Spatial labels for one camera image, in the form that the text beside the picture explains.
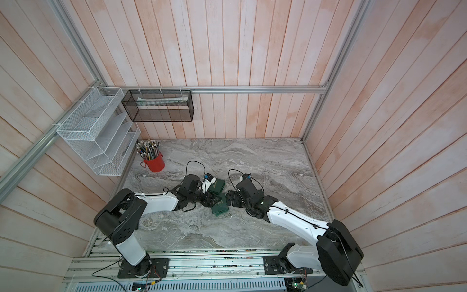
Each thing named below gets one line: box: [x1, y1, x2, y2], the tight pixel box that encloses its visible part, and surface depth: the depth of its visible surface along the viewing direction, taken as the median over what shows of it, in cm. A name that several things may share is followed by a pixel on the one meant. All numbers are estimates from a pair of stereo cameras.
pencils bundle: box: [135, 138, 160, 161], surface depth 96 cm
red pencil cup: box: [139, 151, 165, 173], surface depth 105 cm
